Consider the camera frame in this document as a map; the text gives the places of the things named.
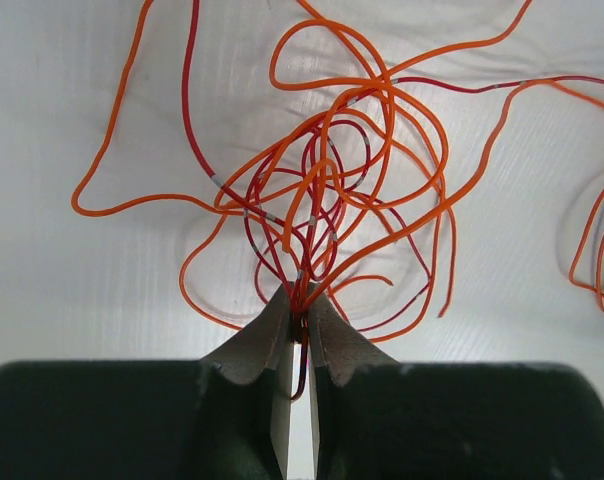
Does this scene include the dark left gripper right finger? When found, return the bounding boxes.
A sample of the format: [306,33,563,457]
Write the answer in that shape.
[307,287,604,479]

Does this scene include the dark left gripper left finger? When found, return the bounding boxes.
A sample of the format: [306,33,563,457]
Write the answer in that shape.
[0,289,293,479]

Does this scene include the red cable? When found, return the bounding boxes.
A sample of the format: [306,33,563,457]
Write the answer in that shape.
[567,167,604,316]

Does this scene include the orange red purple cables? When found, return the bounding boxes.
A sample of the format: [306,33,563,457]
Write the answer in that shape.
[71,0,604,404]

